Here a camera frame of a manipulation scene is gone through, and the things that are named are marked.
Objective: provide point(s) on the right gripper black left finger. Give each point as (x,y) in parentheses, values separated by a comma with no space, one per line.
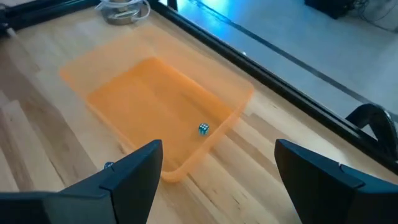
(130,186)

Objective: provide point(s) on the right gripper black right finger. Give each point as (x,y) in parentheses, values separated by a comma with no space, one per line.
(326,193)

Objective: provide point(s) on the orange translucent plastic bin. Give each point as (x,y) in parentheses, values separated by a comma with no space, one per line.
(155,102)

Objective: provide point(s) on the small light blue die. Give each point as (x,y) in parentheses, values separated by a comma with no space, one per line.
(203,129)

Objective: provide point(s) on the black curved bracket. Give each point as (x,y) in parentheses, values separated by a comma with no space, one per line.
(377,121)

